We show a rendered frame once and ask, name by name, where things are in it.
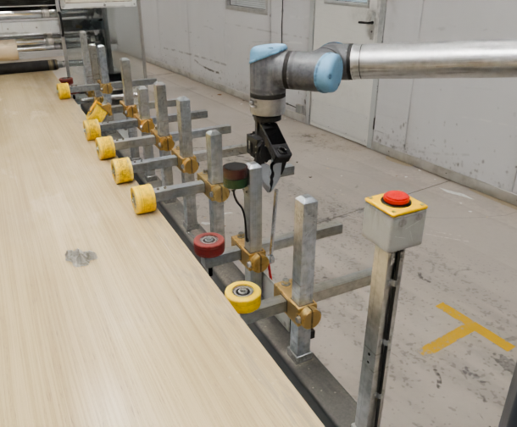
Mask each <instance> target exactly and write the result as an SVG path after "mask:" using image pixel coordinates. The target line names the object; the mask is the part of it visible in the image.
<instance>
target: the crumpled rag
mask: <svg viewBox="0 0 517 427"><path fill-rule="evenodd" d="M65 257H66V258H65V261H70V262H72V264H73V266H75V267H76V268H77V267H80V266H87V265H88V264H89V262H90V260H93V259H94V260H95V259H97V254H96V253H95V252H93V251H91V250H89V251H84V252H83V251H82V250H81V249H79V248H77V249H76V250H75V251H73V250H67V251H66V253H65Z"/></svg>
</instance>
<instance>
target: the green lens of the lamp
mask: <svg viewBox="0 0 517 427"><path fill-rule="evenodd" d="M223 185H224V187H226V188H228V189H234V190H236V189H242V188H245V187H246V186H247V178H245V179H243V180H227V179H226V178H225V177H224V176H223Z"/></svg>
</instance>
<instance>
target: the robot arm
mask: <svg viewBox="0 0 517 427"><path fill-rule="evenodd" d="M249 63H250V102H249V105H250V113H251V114H252V115H253V119H254V120H255V131H253V133H249V134H247V153H249V154H250V155H251V156H252V157H253V158H254V161H255V162H256V163H258V164H259V165H260V166H262V186H263V188H264V189H265V190H266V191H267V192H272V191H273V189H274V188H275V186H276V184H277V182H278V181H279V179H280V177H281V175H282V173H283V170H284V168H285V166H286V162H289V160H290V158H291V156H292V153H291V151H290V148H289V146H288V145H287V143H286V140H285V138H284V136H283V135H282V133H281V130H280V128H279V126H278V124H277V123H275V122H277V121H280V120H281V116H282V115H283V114H284V113H285V112H286V89H291V90H300V91H310V92H321V93H328V92H335V91H336V90H337V88H338V87H339V85H340V83H341V80H356V79H427V78H511V77H517V38H513V39H488V40H464V41H440V42H393V43H369V44H357V43H340V42H328V43H326V44H324V45H323V46H321V47H320V48H318V49H316V50H314V51H313V52H303V51H288V50H287V45H286V44H280V43H273V44H264V45H258V46H255V47H253V48H252V49H251V50H250V61H249ZM252 135H253V136H252ZM248 140H249V141H250V149H248ZM269 160H271V164H270V165H268V164H266V163H267V162H268V161H269Z"/></svg>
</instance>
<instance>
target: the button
mask: <svg viewBox="0 0 517 427"><path fill-rule="evenodd" d="M383 199H384V201H386V202H387V203H389V204H391V205H397V206H401V205H405V204H407V203H408V202H409V199H410V197H409V195H408V194H407V193H405V192H403V191H388V192H386V193H385V194H384V196H383Z"/></svg>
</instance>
